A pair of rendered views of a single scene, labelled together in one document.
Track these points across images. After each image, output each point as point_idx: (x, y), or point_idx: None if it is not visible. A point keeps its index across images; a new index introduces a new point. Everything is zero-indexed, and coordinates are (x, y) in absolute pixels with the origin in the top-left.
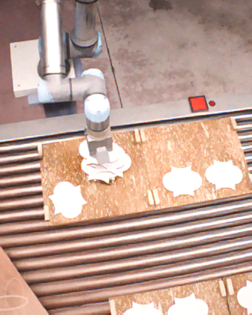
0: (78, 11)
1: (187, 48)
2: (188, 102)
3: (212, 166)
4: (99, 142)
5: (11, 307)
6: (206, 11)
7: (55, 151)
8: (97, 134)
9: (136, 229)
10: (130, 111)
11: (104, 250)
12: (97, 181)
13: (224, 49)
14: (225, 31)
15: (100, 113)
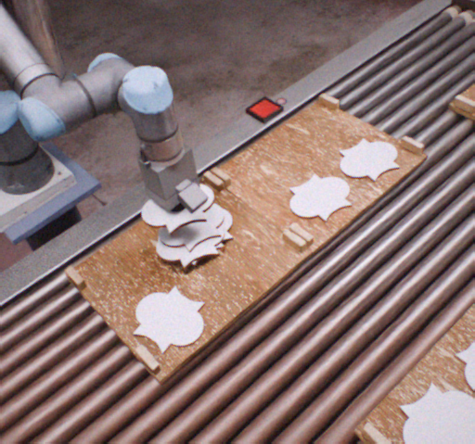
0: (22, 17)
1: (184, 134)
2: (250, 115)
3: (345, 158)
4: (175, 169)
5: None
6: (180, 84)
7: (100, 267)
8: (169, 146)
9: (304, 298)
10: None
11: (283, 358)
12: (197, 267)
13: (229, 112)
14: (217, 94)
15: (160, 86)
